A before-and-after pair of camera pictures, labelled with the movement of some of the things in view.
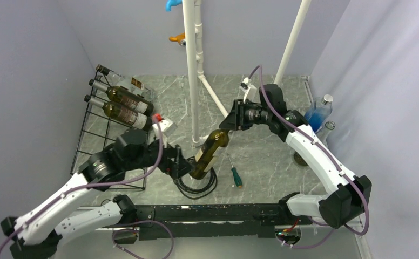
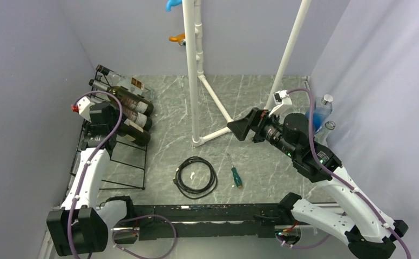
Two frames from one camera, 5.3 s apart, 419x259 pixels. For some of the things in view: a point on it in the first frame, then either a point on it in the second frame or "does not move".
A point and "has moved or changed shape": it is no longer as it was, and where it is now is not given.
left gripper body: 168,164 → 116,117
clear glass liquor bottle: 129,83 does not move
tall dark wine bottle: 215,139 has moved or changed shape
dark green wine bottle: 125,97 does not move
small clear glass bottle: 323,133 does not move
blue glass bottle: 319,111 does not move
